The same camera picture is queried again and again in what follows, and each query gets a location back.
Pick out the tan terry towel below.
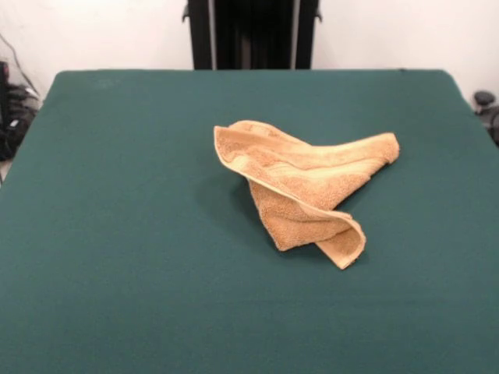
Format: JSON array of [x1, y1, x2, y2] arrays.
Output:
[[213, 119, 402, 270]]

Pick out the dark green table cloth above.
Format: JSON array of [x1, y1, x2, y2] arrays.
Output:
[[0, 69, 499, 374]]

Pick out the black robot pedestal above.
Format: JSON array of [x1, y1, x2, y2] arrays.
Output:
[[181, 0, 324, 71]]

